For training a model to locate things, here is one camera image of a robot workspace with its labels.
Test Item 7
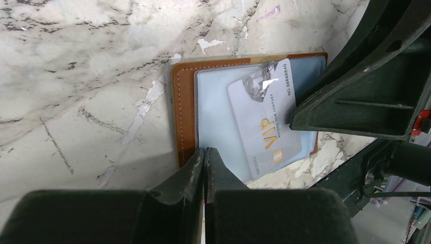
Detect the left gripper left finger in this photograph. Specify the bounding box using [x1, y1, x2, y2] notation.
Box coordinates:
[1, 148, 205, 243]

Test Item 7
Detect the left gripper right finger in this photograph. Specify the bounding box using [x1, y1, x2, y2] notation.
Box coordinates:
[204, 147, 357, 243]

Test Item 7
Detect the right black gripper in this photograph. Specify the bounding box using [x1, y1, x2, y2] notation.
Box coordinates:
[290, 1, 430, 217]

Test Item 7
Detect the brown leather card holder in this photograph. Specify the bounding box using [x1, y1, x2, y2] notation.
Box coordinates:
[171, 52, 327, 184]

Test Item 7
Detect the silver VIP card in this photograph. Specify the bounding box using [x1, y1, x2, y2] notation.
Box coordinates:
[227, 58, 310, 180]

